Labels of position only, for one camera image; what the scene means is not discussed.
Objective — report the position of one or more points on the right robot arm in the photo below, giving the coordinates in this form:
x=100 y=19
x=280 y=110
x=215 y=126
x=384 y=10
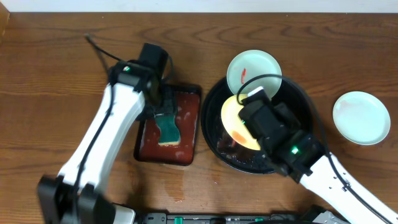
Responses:
x=301 y=156

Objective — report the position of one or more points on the pale green plate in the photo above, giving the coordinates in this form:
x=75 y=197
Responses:
x=252 y=63
x=361 y=118

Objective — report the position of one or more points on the green yellow sponge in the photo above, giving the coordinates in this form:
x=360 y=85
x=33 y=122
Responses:
x=169 y=132

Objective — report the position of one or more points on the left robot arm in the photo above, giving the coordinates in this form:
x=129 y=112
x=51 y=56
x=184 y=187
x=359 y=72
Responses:
x=135 y=90

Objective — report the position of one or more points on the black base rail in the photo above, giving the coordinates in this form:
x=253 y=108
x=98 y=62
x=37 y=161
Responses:
x=315 y=215

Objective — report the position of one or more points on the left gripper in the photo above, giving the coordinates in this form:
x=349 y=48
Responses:
x=166 y=109

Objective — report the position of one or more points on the black rectangular sponge tray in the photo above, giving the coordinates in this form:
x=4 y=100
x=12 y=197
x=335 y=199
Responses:
x=147 y=147

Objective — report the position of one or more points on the black round tray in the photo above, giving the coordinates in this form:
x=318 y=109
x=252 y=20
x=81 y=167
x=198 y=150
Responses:
x=223 y=145

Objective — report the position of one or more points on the yellow plate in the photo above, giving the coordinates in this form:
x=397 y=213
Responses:
x=234 y=125

